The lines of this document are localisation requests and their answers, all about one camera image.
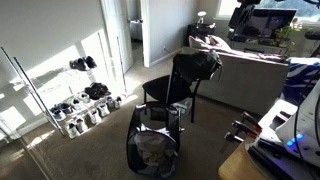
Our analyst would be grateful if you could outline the black media box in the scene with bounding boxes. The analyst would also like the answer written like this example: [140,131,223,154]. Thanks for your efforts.
[227,30,248,43]

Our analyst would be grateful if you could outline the black chair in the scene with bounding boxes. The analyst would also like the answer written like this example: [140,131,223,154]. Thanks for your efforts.
[142,51,223,124]

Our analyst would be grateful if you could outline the black jersey with yellow print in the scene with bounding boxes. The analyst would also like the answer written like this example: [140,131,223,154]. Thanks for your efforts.
[172,49,224,84]

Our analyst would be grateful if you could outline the grey white sneaker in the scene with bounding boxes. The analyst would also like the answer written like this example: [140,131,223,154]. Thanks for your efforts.
[57,102,74,115]
[49,107,67,122]

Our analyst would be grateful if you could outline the black clamp orange handle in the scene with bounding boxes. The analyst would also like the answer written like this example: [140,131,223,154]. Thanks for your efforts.
[241,111,263,133]
[231,120,260,140]
[223,131,246,145]

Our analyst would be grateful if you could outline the black mesh laundry basket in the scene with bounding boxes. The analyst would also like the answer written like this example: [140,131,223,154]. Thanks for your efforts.
[125,101,183,179]

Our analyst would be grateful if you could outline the black stand mounted device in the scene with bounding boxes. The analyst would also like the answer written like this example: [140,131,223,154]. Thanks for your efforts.
[304,31,320,58]

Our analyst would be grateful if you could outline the crumpled grey laundry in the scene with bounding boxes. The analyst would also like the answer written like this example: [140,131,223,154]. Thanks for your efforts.
[133,131,177,168]

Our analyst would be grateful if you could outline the white table lamp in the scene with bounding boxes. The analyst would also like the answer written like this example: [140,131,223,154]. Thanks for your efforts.
[196,10,208,28]

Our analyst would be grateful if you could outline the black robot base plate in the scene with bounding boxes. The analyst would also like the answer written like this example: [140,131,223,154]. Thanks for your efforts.
[245,135,320,180]

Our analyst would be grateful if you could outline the pink sofa pillow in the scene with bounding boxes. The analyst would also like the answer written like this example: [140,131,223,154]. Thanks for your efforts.
[188,34,234,54]

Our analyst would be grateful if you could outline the bright window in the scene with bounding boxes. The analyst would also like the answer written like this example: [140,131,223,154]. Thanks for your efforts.
[215,0,320,22]

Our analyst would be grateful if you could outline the metal wire shoe rack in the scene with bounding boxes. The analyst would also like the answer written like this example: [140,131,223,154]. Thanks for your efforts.
[0,31,129,138]

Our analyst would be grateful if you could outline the grey sofa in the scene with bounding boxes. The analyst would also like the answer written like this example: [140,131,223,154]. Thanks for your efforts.
[181,34,291,116]

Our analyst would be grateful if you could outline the white panel room door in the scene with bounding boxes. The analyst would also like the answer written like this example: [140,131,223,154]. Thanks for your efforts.
[99,0,135,76]

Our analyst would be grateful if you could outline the dark side table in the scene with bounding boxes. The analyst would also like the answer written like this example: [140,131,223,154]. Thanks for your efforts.
[185,22,218,48]

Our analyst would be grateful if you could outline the black flat screen television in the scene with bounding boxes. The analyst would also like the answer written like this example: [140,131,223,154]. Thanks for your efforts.
[246,8,298,39]

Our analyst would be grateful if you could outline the green potted plant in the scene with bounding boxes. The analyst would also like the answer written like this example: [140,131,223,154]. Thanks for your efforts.
[274,18,301,56]

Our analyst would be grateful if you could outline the black sneaker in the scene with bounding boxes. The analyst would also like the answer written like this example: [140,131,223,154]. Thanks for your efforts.
[69,57,88,72]
[84,55,98,69]
[84,85,101,101]
[90,81,112,98]

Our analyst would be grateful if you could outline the blue white patterned blanket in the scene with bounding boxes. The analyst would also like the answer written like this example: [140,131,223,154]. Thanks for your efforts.
[283,57,320,107]

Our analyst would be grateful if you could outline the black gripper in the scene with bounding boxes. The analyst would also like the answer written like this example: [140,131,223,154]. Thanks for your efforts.
[228,0,262,33]

